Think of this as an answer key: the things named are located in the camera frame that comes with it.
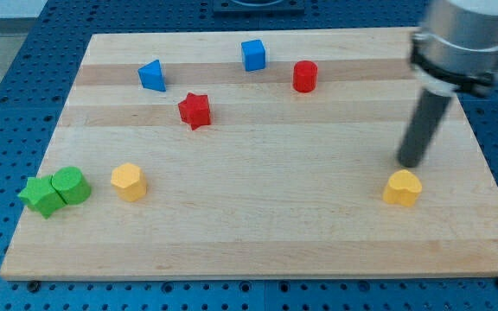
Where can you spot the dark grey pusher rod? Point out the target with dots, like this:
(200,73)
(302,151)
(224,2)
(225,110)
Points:
(423,125)

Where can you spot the yellow heart block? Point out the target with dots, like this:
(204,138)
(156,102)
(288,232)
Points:
(402,188)

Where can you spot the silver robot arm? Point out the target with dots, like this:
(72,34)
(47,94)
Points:
(455,50)

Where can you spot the yellow hexagon block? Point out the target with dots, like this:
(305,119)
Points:
(129,182)

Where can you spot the red cylinder block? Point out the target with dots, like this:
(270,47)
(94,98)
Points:
(305,76)

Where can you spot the light wooden board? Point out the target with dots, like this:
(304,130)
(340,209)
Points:
(282,184)

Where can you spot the blue cube block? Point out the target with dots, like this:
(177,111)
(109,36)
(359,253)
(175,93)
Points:
(253,55)

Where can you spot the red star block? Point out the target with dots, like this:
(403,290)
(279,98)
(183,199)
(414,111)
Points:
(195,110)

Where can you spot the blue triangle block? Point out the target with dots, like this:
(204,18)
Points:
(151,76)

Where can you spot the green cylinder block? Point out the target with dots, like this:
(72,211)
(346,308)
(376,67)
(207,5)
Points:
(71,185)

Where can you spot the green star block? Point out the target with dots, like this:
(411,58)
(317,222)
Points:
(40,196)

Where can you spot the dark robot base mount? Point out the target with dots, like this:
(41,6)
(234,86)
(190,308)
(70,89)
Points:
(257,6)

